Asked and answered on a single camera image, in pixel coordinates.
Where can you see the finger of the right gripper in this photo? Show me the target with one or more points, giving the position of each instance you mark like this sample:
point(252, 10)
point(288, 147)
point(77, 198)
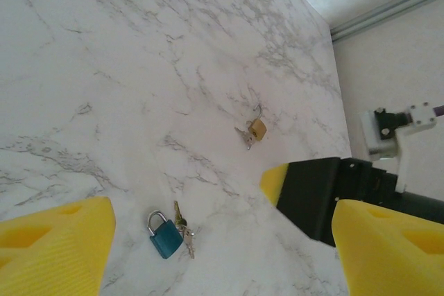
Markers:
point(305, 199)

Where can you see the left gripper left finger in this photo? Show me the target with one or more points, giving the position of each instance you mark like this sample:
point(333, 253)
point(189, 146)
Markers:
point(52, 251)

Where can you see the small brass padlock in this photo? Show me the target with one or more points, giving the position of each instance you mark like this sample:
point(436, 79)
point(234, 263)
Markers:
point(258, 128)

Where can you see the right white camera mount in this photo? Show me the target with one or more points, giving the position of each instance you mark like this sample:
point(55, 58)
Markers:
point(404, 161)

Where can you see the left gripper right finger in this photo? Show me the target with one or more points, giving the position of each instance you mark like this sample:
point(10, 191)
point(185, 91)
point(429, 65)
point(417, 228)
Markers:
point(392, 258)

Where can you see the aluminium frame post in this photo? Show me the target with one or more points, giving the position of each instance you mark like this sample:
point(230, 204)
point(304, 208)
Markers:
point(381, 11)

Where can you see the blue padlock keys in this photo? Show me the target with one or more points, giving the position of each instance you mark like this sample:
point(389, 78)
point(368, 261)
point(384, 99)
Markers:
point(184, 230)

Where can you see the blue padlock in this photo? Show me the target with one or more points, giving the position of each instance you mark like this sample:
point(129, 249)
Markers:
point(166, 238)

